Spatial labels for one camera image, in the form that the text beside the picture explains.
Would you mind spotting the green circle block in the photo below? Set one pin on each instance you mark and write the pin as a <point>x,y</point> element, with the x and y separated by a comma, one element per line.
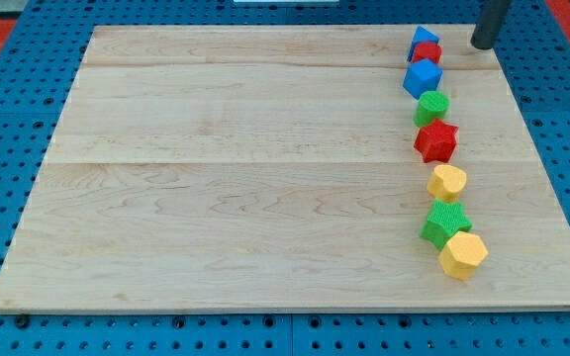
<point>431,105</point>

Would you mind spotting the red circle block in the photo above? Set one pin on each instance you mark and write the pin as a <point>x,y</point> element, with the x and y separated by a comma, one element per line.
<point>427,50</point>

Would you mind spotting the light wooden board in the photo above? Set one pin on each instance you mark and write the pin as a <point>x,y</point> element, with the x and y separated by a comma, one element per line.
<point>243,169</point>

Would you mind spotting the red star block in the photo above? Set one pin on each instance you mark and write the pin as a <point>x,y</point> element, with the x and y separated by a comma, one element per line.
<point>436,141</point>

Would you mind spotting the yellow heart block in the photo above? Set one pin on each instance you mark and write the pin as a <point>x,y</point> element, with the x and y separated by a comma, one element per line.
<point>447,182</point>

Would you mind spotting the green star block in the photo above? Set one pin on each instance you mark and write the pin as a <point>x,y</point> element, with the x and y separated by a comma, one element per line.
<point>443,221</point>

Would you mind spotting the blue cube block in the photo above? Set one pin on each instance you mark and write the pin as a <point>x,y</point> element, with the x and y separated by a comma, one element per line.
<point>422,76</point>

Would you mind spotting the yellow hexagon block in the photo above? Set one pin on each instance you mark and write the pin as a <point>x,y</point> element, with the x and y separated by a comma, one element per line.
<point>462,254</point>

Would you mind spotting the blue triangle block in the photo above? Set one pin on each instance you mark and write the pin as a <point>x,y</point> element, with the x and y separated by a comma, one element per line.
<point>421,35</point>

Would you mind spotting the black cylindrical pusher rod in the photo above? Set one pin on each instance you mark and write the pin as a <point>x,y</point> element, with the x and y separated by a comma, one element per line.
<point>489,24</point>

